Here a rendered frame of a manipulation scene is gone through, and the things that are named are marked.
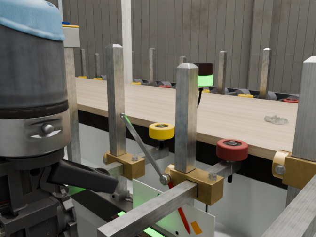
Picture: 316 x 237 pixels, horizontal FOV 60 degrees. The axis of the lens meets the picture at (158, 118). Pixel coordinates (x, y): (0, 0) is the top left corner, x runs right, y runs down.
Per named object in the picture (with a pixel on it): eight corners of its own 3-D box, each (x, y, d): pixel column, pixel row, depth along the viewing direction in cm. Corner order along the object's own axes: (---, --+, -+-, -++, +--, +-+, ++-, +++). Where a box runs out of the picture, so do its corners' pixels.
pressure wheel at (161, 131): (175, 162, 87) (175, 127, 84) (149, 163, 86) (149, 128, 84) (171, 153, 95) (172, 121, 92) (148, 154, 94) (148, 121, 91)
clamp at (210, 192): (210, 206, 58) (211, 185, 56) (163, 185, 67) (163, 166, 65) (224, 196, 62) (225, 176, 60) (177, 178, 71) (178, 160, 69)
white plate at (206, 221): (211, 257, 60) (213, 217, 57) (132, 211, 77) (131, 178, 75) (213, 256, 60) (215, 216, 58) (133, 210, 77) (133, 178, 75)
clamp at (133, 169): (130, 181, 75) (130, 164, 73) (101, 167, 84) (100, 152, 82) (146, 174, 79) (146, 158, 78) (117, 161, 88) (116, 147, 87)
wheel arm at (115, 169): (39, 212, 60) (36, 194, 59) (32, 206, 62) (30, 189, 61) (169, 158, 91) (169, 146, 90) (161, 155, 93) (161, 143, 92)
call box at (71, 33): (61, 50, 87) (59, 24, 85) (51, 50, 92) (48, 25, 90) (80, 50, 92) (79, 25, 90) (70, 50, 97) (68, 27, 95)
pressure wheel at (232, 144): (236, 192, 68) (239, 148, 66) (209, 182, 74) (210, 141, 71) (250, 181, 74) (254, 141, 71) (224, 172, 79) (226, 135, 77)
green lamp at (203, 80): (202, 86, 59) (203, 76, 58) (181, 84, 63) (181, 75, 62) (217, 84, 63) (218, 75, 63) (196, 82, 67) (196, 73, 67)
